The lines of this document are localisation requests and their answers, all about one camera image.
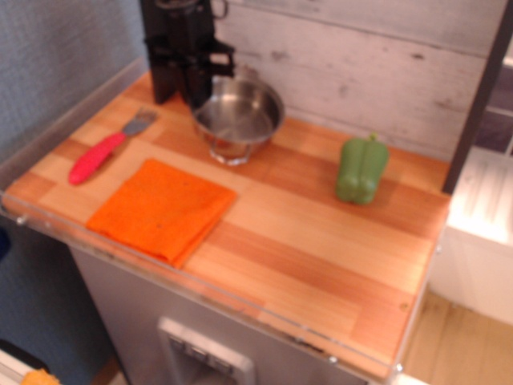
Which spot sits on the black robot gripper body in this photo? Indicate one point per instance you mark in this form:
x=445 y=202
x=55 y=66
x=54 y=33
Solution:
x=187 y=37

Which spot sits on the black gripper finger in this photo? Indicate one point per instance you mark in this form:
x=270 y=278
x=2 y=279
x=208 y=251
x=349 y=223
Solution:
x=164 y=79
x=197 y=86

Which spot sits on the stainless steel pan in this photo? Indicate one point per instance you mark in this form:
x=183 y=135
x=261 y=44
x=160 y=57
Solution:
x=242 y=115

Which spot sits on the orange folded cloth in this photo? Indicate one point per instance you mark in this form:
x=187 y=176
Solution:
x=163 y=212

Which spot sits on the green toy bell pepper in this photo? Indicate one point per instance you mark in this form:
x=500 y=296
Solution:
x=362 y=163

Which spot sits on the clear acrylic edge guard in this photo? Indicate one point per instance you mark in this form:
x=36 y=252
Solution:
x=343 y=280

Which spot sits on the grey toy fridge cabinet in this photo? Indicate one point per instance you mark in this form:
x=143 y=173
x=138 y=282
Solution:
x=180 y=321

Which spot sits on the silver dispenser panel with buttons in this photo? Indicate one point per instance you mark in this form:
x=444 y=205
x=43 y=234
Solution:
x=193 y=358

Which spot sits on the yellow object at bottom left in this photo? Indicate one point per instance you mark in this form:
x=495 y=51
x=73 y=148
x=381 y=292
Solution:
x=39 y=377

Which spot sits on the white toy sink unit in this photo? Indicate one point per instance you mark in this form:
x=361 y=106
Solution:
x=473 y=263

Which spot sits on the dark grey vertical post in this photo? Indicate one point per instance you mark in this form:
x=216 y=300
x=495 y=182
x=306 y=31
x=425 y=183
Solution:
x=151 y=31

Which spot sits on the fork with red handle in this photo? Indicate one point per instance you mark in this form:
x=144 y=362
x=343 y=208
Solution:
x=88 y=163

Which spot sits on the dark grey right post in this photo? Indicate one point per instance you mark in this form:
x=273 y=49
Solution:
x=486 y=86

